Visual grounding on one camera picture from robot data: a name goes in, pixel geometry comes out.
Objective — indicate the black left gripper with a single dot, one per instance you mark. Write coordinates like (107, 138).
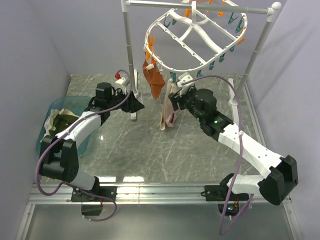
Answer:
(132, 105)

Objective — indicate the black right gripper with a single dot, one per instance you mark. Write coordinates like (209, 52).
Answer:
(173, 97)

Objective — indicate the pink underwear white waistband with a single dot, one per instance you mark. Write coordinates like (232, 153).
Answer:
(168, 114)

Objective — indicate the orange underwear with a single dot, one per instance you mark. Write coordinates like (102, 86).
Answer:
(153, 77)

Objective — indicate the white oval clip hanger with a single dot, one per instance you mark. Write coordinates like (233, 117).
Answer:
(193, 40)

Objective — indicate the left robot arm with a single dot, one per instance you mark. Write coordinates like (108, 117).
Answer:
(59, 153)

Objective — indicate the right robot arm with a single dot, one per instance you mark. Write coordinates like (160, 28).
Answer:
(278, 175)

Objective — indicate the white rack foot left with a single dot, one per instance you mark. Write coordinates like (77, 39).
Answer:
(133, 116)

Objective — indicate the white rack foot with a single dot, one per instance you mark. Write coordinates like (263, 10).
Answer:
(133, 116)
(233, 102)

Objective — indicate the teal plastic basket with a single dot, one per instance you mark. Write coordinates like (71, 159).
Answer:
(76, 104)

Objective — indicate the white rack foot right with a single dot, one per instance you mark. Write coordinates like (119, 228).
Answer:
(233, 102)

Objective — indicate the pile of clothes in basket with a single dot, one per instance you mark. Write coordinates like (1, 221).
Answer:
(57, 121)

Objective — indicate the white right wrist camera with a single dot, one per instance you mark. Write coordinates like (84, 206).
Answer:
(184, 83)

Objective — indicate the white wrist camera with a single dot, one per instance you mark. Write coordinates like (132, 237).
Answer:
(123, 83)
(184, 83)

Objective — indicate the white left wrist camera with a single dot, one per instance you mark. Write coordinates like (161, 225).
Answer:
(123, 83)

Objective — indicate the aluminium rail front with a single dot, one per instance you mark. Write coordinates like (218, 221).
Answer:
(137, 193)

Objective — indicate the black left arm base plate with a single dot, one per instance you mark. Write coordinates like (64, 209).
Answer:
(104, 191)

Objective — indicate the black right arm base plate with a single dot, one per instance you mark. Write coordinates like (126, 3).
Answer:
(216, 193)

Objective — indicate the silver clothes rack frame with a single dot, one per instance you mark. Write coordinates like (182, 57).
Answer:
(270, 13)

